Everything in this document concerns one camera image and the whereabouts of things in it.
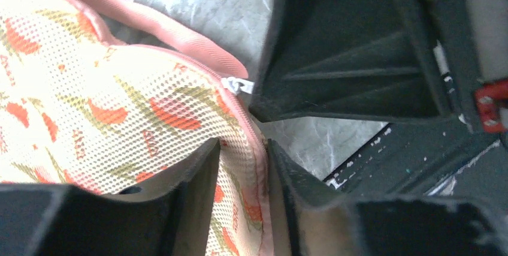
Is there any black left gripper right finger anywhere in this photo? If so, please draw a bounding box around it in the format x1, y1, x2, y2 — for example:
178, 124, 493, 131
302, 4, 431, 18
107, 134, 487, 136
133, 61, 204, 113
267, 140, 507, 255

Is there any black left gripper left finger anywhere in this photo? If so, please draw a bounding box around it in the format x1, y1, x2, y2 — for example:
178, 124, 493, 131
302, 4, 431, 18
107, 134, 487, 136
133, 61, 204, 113
1, 138, 220, 255

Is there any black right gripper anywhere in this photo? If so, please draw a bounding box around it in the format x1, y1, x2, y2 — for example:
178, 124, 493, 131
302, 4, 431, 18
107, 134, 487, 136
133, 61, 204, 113
249, 0, 507, 133

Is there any floral mesh laundry bag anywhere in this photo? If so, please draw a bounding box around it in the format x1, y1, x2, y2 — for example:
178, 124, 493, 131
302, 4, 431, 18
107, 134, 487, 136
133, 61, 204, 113
1, 0, 274, 255

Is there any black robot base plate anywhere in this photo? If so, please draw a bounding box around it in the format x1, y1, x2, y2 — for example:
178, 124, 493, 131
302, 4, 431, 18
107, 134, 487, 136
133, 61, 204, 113
325, 120, 507, 210

